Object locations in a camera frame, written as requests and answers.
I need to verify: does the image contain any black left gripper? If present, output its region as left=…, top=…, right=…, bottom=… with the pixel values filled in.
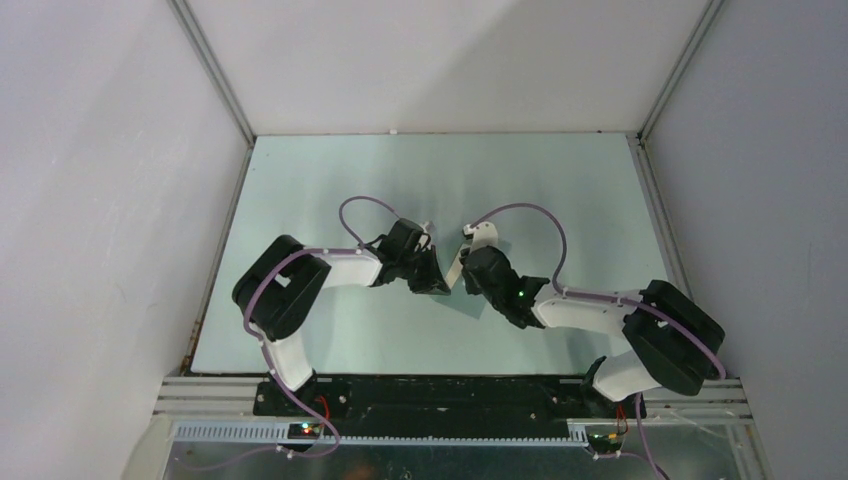
left=397, top=244, right=450, bottom=295

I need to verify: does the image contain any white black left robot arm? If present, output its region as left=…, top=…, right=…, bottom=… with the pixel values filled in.
left=231, top=218, right=451, bottom=417

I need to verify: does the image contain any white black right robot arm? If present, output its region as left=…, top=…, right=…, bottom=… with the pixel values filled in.
left=459, top=246, right=727, bottom=418

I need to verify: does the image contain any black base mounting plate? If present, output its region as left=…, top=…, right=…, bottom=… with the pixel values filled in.
left=253, top=374, right=645, bottom=439

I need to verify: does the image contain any left controller board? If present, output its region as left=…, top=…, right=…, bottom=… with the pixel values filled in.
left=286, top=422, right=324, bottom=440

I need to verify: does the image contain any controller board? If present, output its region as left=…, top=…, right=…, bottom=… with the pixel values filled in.
left=587, top=433, right=627, bottom=456
left=286, top=422, right=324, bottom=440

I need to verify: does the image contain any right controller board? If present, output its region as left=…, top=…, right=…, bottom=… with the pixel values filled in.
left=587, top=433, right=627, bottom=456

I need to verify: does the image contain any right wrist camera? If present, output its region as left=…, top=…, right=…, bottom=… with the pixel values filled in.
left=459, top=221, right=499, bottom=256

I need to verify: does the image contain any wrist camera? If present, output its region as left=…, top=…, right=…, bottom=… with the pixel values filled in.
left=459, top=221, right=499, bottom=256
left=418, top=221, right=435, bottom=251

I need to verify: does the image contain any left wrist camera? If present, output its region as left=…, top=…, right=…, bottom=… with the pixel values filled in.
left=418, top=221, right=435, bottom=251

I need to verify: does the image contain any aluminium frame rail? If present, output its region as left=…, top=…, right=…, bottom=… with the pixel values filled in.
left=153, top=374, right=754, bottom=425

